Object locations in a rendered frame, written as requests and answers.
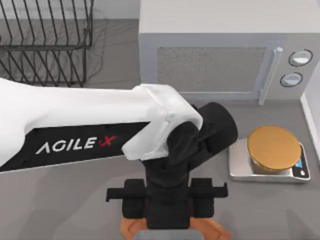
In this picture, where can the orange plastic object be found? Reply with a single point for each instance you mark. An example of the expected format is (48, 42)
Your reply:
(212, 228)

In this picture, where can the silver kitchen scale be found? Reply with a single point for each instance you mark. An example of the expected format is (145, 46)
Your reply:
(240, 167)

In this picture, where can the jar with golden lid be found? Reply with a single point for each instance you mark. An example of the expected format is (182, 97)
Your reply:
(273, 146)

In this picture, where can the microwave oven door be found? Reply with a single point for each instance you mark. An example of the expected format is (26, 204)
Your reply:
(210, 67)

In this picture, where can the small microwave knob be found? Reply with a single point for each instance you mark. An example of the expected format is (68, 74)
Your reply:
(291, 79)

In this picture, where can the large microwave knob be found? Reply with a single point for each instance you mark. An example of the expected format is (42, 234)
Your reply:
(300, 58)

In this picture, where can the pale microwave oven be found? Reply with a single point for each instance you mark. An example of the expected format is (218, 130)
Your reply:
(212, 22)

